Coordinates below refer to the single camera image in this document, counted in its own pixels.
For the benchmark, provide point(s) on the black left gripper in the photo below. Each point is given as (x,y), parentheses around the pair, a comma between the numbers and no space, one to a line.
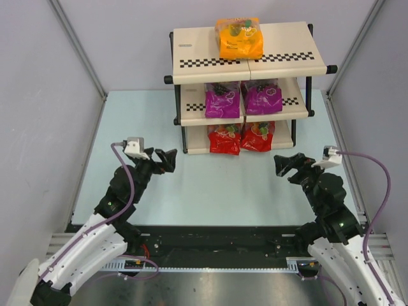
(152,160)

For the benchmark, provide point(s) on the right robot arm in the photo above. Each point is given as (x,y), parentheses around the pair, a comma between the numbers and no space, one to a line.
(336,239)

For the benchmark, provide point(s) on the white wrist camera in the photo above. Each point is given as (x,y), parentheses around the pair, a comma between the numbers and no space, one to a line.
(331,158)
(134,148)

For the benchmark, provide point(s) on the red fruit gummy bag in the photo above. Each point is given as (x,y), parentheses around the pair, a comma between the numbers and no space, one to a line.
(224,138)
(257,136)

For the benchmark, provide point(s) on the beige three-tier shelf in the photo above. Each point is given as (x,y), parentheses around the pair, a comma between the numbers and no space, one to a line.
(290,56)

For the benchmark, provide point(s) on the purple grape gummy bag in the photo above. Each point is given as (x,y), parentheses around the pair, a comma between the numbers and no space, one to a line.
(261,97)
(222,100)

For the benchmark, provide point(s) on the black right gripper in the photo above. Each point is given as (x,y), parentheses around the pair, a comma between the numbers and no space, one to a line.
(303,167)

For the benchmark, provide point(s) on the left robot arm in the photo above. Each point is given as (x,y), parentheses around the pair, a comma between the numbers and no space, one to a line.
(107,234)

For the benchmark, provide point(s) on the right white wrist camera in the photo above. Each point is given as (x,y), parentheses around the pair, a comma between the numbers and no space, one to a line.
(331,158)

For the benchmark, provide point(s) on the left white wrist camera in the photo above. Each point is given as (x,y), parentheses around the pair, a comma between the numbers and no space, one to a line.
(134,148)

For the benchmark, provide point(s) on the orange mango gummy bag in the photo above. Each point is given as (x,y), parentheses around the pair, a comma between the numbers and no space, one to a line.
(239,38)

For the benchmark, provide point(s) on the grey cable duct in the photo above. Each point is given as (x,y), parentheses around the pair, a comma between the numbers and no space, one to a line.
(243,264)

